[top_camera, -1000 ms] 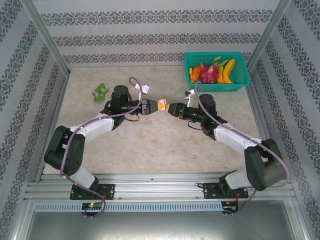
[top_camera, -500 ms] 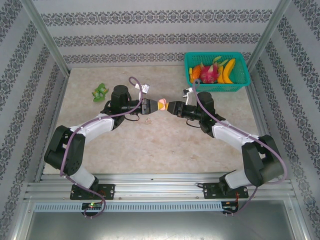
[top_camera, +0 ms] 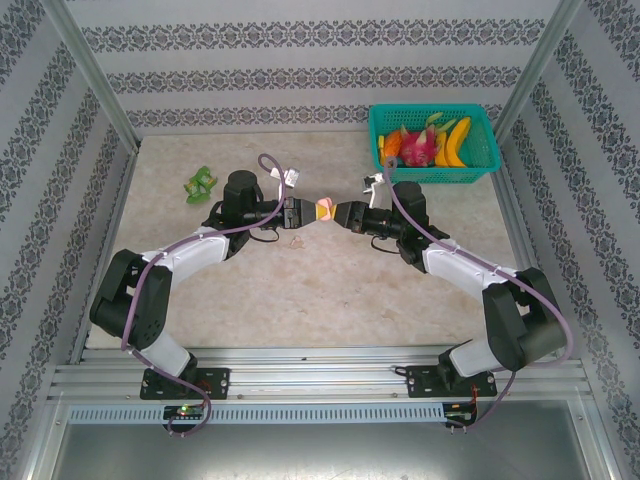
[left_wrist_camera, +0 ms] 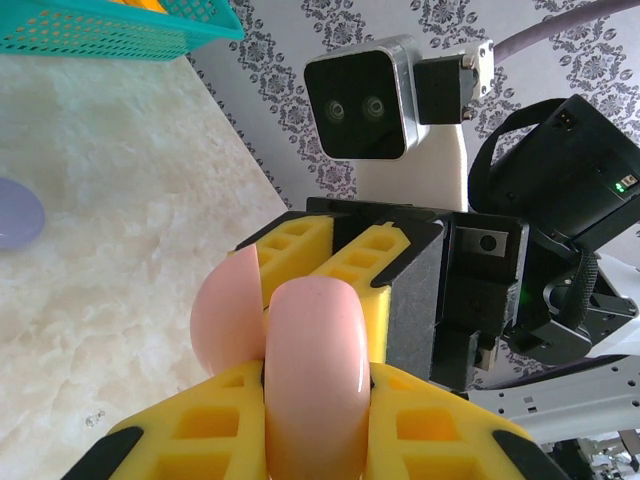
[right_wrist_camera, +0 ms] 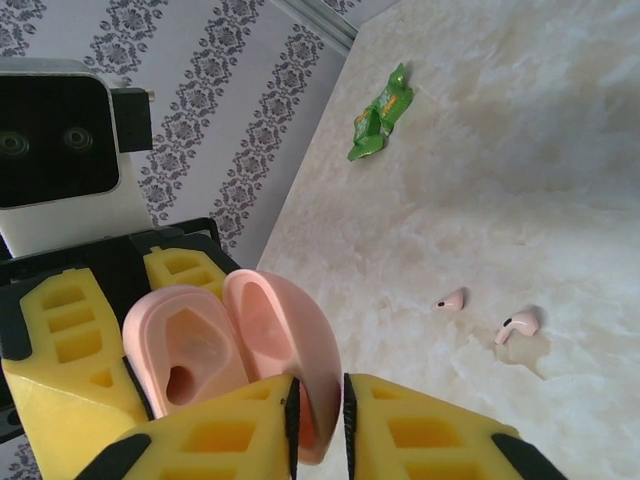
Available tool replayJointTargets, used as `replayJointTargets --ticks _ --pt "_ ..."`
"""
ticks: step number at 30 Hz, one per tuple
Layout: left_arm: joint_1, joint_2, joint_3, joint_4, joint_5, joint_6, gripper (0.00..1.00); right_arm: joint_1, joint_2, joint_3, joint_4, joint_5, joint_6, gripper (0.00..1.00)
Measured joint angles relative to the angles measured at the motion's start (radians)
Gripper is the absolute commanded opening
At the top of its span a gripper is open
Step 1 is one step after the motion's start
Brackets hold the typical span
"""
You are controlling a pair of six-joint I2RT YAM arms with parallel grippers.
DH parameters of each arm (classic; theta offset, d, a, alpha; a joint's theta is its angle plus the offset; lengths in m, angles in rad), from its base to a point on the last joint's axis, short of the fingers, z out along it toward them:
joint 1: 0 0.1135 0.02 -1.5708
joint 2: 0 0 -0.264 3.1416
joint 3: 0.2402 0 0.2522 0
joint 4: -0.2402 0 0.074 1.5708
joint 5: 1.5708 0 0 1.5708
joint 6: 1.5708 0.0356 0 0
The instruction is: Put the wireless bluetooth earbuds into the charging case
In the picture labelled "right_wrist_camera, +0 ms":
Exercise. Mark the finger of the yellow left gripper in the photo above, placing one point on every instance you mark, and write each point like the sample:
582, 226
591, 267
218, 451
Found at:
185, 270
65, 390

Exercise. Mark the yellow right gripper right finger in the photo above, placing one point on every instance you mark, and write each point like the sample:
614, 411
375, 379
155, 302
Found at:
425, 440

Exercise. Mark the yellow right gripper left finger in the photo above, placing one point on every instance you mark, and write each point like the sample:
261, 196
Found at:
200, 440

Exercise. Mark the pink earbud charging case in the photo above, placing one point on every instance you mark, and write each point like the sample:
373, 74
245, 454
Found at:
280, 325

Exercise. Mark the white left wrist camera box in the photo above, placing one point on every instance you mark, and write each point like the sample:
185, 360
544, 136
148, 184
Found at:
50, 140

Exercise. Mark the aluminium frame post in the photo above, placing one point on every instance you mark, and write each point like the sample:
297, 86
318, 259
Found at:
320, 17

